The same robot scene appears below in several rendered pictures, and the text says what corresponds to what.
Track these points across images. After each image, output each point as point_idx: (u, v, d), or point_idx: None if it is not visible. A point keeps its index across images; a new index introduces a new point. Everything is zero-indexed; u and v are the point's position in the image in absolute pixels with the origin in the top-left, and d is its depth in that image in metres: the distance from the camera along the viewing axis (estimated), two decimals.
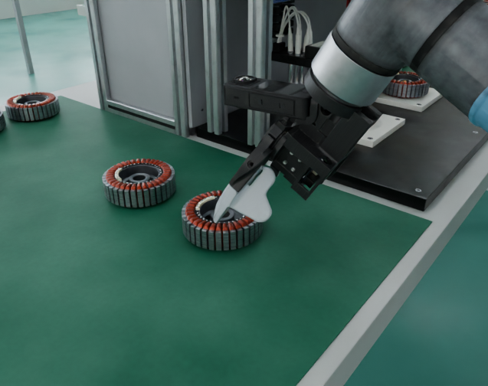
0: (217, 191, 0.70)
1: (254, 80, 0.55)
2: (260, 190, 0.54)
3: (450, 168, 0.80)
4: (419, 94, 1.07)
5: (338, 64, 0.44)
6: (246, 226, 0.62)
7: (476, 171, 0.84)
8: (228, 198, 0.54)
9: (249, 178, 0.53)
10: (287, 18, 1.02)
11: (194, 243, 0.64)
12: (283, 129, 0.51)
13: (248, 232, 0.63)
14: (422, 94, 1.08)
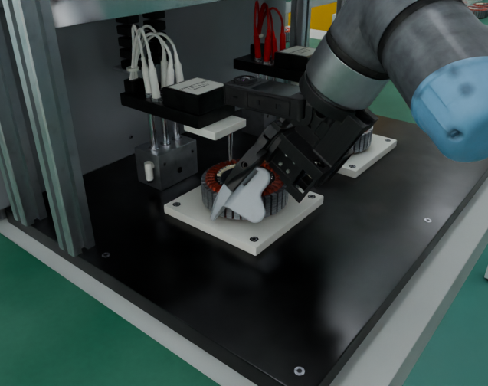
0: None
1: (254, 80, 0.55)
2: (255, 191, 0.54)
3: (371, 306, 0.47)
4: (355, 149, 0.74)
5: (329, 66, 0.43)
6: (267, 194, 0.57)
7: (420, 302, 0.51)
8: (224, 197, 0.55)
9: (244, 178, 0.53)
10: (155, 41, 0.69)
11: None
12: (277, 129, 0.51)
13: (270, 201, 0.57)
14: (360, 149, 0.75)
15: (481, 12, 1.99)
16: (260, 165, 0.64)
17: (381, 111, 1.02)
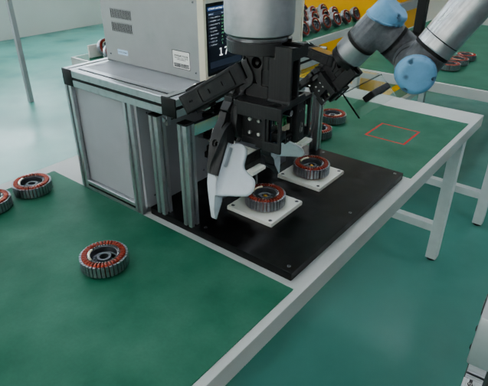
0: (264, 183, 1.35)
1: (203, 81, 0.59)
2: (237, 165, 0.54)
3: (318, 246, 1.17)
4: (320, 177, 1.44)
5: (234, 9, 0.48)
6: (275, 201, 1.27)
7: (340, 246, 1.21)
8: (212, 186, 0.55)
9: (221, 158, 0.54)
10: None
11: (250, 207, 1.29)
12: (230, 99, 0.54)
13: (276, 204, 1.27)
14: (322, 176, 1.45)
15: None
16: (273, 186, 1.34)
17: (341, 149, 1.72)
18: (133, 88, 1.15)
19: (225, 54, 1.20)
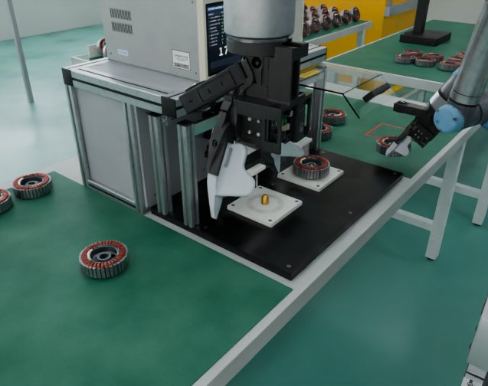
0: (388, 135, 1.62)
1: (203, 81, 0.59)
2: (237, 165, 0.54)
3: (318, 246, 1.17)
4: (325, 175, 1.45)
5: (234, 9, 0.48)
6: (407, 146, 1.54)
7: (340, 246, 1.21)
8: (212, 186, 0.55)
9: (221, 158, 0.54)
10: None
11: (384, 154, 1.55)
12: (230, 99, 0.54)
13: (407, 148, 1.54)
14: (326, 175, 1.46)
15: (429, 62, 2.69)
16: (397, 137, 1.60)
17: (341, 149, 1.72)
18: (133, 88, 1.15)
19: (225, 54, 1.20)
